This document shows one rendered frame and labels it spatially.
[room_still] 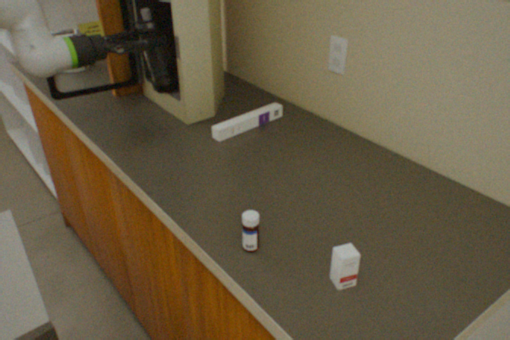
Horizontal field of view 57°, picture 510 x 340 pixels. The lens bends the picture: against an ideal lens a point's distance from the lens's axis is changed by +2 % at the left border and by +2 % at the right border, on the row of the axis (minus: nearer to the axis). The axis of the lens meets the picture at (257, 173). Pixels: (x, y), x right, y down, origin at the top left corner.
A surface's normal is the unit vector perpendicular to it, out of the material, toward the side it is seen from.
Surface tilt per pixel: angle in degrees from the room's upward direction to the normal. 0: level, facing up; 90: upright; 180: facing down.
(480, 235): 0
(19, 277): 90
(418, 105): 90
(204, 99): 90
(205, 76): 90
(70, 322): 0
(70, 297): 0
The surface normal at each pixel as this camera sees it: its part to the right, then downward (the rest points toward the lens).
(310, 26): -0.79, 0.33
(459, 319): 0.00, -0.84
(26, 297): 0.64, 0.41
